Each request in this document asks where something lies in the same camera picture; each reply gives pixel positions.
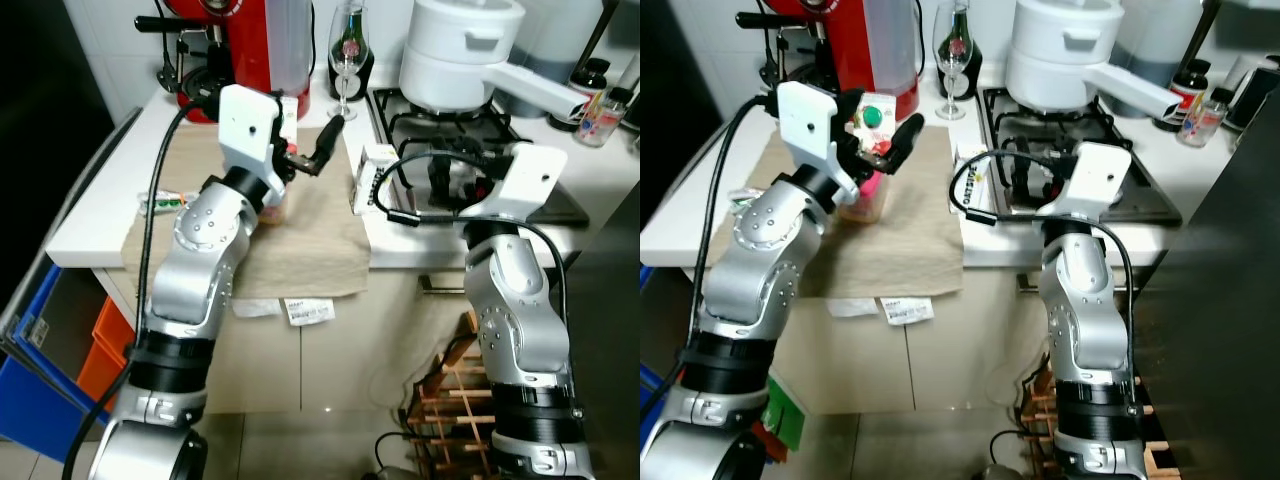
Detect white saucepan with long handle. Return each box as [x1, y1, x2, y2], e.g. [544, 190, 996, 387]
[1005, 45, 1186, 121]
[398, 45, 591, 123]

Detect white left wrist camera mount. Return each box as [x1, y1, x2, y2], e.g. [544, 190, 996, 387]
[217, 85, 291, 186]
[778, 82, 861, 191]

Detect grey translucent plastic jug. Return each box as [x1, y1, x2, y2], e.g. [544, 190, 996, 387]
[505, 0, 601, 91]
[1110, 0, 1206, 91]

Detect white lidded pot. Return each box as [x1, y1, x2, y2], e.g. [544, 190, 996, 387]
[1012, 0, 1126, 63]
[410, 0, 526, 61]

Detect red coffee machine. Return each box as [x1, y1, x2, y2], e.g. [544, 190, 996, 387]
[135, 0, 313, 123]
[738, 0, 921, 121]

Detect steel gas hob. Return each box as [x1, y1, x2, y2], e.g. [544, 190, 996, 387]
[980, 88, 1186, 226]
[368, 88, 591, 229]

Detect wooden wine rack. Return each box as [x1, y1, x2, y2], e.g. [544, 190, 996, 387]
[1020, 360, 1196, 480]
[405, 315, 496, 480]

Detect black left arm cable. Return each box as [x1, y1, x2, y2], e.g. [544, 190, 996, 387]
[640, 95, 786, 421]
[62, 95, 226, 480]

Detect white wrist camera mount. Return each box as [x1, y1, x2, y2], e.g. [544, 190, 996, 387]
[1040, 142, 1133, 221]
[778, 82, 861, 191]
[465, 143, 569, 221]
[217, 85, 291, 186]

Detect cream kitchen cabinet run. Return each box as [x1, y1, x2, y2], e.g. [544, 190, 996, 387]
[640, 85, 1241, 416]
[45, 85, 641, 416]

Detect orange plastic crate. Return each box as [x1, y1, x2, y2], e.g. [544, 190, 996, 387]
[78, 295, 138, 406]
[750, 420, 791, 463]

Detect beige counter cloth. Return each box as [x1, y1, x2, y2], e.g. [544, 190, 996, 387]
[122, 125, 371, 299]
[740, 125, 966, 299]

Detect clear wine glass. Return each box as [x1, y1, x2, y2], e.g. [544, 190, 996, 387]
[932, 0, 973, 121]
[328, 0, 371, 121]

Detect green plastic crate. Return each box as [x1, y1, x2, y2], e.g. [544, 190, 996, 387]
[760, 385, 807, 451]

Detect small white printed carton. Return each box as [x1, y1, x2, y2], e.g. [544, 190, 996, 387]
[950, 143, 1001, 216]
[350, 143, 401, 216]

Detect dark sauce bottle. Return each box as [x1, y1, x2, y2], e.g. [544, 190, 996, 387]
[570, 58, 611, 101]
[1160, 58, 1211, 131]

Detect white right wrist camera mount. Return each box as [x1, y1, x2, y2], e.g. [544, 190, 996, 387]
[1040, 142, 1133, 221]
[465, 143, 569, 221]

